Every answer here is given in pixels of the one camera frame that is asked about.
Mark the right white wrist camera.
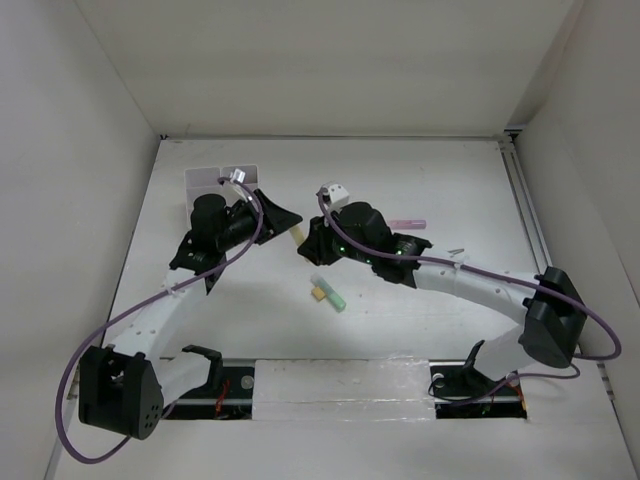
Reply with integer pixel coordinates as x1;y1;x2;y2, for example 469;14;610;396
319;182;350;211

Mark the pink highlighter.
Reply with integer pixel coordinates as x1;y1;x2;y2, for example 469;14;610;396
389;219;427;230

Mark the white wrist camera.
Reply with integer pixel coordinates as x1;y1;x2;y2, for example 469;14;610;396
218;168;247;184
319;182;350;211

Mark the aluminium rail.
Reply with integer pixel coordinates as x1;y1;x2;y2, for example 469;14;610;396
496;129;552;273

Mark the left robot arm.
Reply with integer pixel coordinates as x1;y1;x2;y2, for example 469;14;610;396
79;190;302;440

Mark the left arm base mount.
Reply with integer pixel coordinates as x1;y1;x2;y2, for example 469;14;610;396
164;361;255;421

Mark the yellow highlighter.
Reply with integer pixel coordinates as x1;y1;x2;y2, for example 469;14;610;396
289;225;306;247

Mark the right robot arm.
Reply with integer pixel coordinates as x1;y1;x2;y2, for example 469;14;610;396
297;202;586;394

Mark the white compartment organizer tray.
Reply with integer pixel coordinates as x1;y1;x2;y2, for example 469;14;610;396
183;163;264;221

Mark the green highlighter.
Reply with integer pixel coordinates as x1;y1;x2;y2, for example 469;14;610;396
310;273;347;313

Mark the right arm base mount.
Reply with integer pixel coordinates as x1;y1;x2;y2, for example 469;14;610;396
427;364;528;420

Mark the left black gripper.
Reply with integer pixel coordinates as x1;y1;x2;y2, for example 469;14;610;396
216;190;300;252

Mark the yellow eraser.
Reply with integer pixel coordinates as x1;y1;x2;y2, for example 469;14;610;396
311;287;326;301

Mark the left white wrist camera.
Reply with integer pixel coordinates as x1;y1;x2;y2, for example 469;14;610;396
218;168;247;184

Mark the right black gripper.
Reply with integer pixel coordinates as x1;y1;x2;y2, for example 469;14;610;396
297;209;376;267

